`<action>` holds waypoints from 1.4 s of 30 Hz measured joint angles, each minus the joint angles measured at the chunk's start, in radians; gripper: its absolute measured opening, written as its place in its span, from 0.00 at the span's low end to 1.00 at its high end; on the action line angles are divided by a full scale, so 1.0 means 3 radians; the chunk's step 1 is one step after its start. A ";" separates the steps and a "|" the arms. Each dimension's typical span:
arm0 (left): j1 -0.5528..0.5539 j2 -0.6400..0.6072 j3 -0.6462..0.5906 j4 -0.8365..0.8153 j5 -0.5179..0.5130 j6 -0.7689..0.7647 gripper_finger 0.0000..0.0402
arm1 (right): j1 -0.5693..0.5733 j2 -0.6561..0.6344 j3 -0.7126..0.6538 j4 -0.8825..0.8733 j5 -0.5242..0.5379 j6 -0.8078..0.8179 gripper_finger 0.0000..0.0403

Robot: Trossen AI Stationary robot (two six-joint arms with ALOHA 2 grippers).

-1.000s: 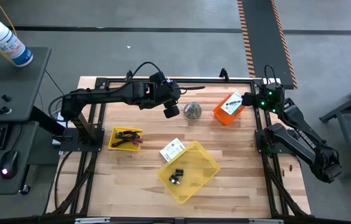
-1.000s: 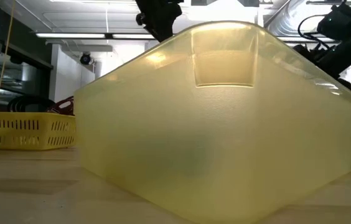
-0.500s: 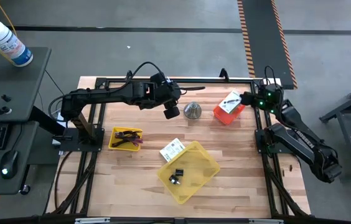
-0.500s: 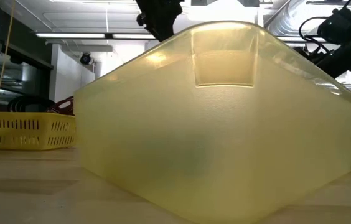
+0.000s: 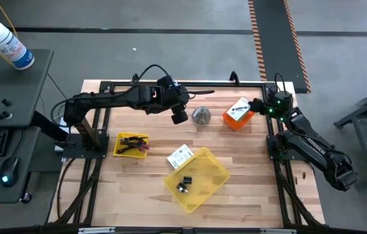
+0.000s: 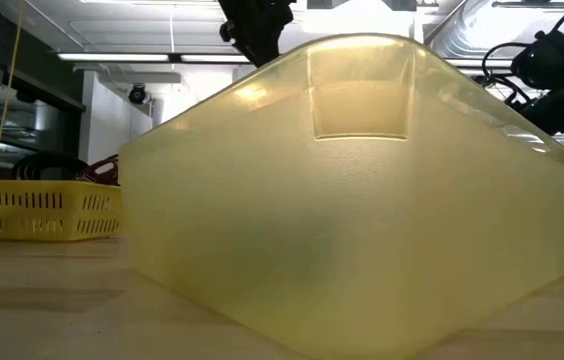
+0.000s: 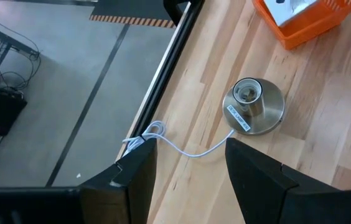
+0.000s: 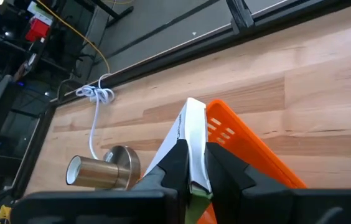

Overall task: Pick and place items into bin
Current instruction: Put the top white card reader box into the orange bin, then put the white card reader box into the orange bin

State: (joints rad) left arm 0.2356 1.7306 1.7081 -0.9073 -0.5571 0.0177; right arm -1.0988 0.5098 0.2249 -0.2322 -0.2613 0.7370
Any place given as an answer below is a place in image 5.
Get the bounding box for orange plastic bin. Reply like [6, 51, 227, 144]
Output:
[222, 97, 256, 131]

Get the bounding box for white printed leaflet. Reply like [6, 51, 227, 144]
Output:
[166, 144, 195, 170]

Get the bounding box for black left wrist camera cable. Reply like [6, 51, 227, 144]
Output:
[131, 64, 173, 86]

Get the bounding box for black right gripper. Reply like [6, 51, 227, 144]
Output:
[247, 98, 269, 115]

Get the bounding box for large translucent yellow bin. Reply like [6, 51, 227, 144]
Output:
[163, 146, 232, 215]

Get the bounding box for white wipes canister blue label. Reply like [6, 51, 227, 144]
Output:
[0, 20, 36, 71]

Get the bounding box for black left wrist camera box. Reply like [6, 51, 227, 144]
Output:
[157, 75, 181, 90]

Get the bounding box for small yellow slotted basket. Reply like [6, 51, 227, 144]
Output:
[113, 131, 150, 159]

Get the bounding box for black marker in basket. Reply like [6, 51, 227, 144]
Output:
[120, 136, 149, 147]

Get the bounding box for dark grey desk top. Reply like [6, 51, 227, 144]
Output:
[0, 47, 55, 128]

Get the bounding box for black computer mouse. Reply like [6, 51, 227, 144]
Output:
[0, 157, 21, 189]

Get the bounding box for black mat orange striped edges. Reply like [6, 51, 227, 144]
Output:
[247, 0, 312, 94]

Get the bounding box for maroon cable bundle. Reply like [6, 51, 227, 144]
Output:
[117, 144, 151, 155]

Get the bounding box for dark grey keyboard tray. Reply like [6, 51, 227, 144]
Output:
[0, 125, 43, 205]

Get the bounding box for silver metal bracket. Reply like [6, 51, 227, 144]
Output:
[260, 228, 297, 234]
[78, 227, 116, 234]

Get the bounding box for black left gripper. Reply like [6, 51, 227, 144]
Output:
[161, 84, 191, 125]

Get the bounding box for thin yellow cable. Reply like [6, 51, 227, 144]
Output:
[0, 0, 19, 38]

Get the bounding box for white product card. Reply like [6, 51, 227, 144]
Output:
[226, 96, 251, 122]

